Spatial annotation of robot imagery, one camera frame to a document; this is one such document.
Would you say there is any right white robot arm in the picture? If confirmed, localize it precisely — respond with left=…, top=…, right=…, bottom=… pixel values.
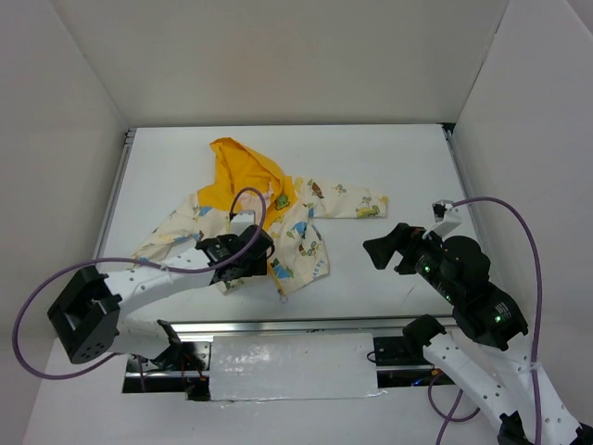
left=363, top=222, right=592, bottom=444

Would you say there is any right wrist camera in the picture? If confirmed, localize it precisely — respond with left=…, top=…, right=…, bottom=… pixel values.
left=422, top=199, right=461, bottom=239

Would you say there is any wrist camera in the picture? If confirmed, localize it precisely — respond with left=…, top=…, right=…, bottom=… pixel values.
left=229, top=210, right=256, bottom=235
left=422, top=199, right=461, bottom=239

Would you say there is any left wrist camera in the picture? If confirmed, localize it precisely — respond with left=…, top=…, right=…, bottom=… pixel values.
left=229, top=210, right=256, bottom=235

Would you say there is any aluminium table frame rail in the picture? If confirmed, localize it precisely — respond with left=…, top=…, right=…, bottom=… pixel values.
left=96, top=124, right=464, bottom=335

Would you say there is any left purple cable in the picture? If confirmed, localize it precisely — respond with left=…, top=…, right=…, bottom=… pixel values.
left=12, top=186, right=268, bottom=381

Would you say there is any cream dinosaur print hooded jacket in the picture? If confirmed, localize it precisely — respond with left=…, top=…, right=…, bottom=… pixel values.
left=133, top=137, right=388, bottom=296

